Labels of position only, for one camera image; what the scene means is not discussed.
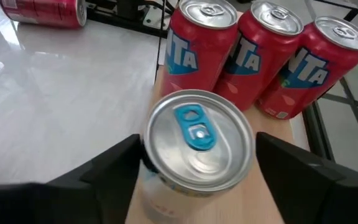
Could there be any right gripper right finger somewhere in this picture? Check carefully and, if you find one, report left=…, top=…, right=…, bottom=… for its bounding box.
left=255, top=131, right=358, bottom=224

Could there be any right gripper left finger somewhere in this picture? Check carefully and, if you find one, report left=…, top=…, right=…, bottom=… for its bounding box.
left=0, top=133, right=142, bottom=224

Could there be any red Fanta can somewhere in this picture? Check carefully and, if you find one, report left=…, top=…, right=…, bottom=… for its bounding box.
left=256, top=16, right=358, bottom=121
left=213, top=1, right=305, bottom=112
left=161, top=0, right=239, bottom=98

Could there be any slim blue silver can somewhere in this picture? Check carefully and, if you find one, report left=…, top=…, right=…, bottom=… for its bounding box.
left=137, top=89, right=256, bottom=224

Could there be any wooden shelf with black legs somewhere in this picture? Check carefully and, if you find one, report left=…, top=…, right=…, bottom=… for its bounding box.
left=124, top=0, right=358, bottom=224

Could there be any red Coca-Cola can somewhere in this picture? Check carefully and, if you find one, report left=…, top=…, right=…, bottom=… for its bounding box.
left=0, top=0, right=88, bottom=29

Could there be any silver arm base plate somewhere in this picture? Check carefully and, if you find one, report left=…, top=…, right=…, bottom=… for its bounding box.
left=143, top=6, right=167, bottom=30

